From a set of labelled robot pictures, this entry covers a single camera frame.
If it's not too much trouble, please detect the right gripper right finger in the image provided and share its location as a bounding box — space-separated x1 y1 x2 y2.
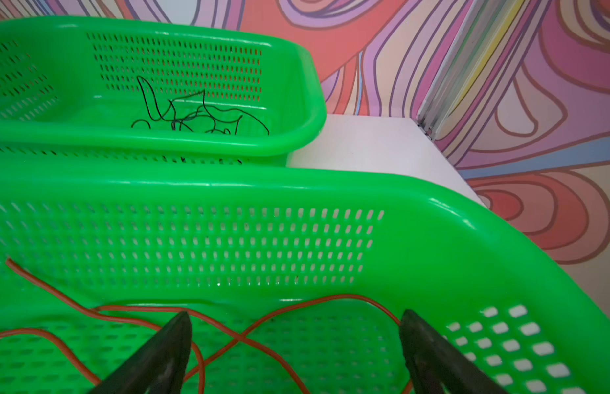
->
399 310 505 394

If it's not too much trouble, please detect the green basket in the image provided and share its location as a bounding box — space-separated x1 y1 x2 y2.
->
0 154 610 393
0 16 327 166

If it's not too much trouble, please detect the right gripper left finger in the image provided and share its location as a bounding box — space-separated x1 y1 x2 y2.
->
90 312 192 394

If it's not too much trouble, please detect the rear right green basket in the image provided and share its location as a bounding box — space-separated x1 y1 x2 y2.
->
0 16 327 166

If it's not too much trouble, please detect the front green basket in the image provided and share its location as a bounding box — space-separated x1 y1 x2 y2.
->
0 154 610 393

